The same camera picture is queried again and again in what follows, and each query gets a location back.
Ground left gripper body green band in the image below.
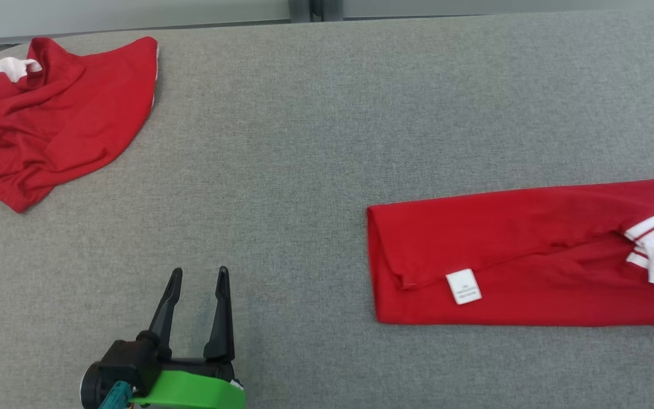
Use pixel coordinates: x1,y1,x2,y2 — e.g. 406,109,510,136
80,335,246,409

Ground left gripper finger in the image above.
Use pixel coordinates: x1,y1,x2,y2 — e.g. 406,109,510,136
148,268,183,358
203,266,236,361

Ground red garment with white trim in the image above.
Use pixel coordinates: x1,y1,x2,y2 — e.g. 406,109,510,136
0,36,159,214

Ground red jersey shirt white sleeves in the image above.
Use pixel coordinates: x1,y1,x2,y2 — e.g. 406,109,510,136
367,173,654,328

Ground left gripper teal connector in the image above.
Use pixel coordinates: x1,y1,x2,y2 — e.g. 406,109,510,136
99,382,133,409

